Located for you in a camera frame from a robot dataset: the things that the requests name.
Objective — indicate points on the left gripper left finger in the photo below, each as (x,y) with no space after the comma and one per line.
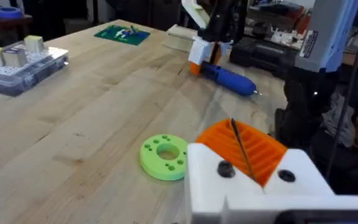
(207,183)

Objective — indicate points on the black plastic case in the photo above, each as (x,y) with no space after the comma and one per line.
(259,54)

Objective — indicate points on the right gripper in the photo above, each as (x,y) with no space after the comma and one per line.
(222,21)

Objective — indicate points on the green board with toy blocks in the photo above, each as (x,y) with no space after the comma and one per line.
(120,35)

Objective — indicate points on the clear box with wooden blocks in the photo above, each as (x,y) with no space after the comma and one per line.
(17,70)

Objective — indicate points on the blue tape roll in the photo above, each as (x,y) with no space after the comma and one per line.
(8,12)

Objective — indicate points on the pale wooden box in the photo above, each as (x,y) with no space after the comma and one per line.
(180,39)

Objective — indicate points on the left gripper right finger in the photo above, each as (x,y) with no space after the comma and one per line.
(294,174)

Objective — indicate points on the blue electric screwdriver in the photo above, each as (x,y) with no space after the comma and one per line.
(228,80)

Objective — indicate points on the green disc with holes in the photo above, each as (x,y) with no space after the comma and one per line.
(154,161)

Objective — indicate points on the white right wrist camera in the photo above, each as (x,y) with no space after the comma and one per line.
(196,12)

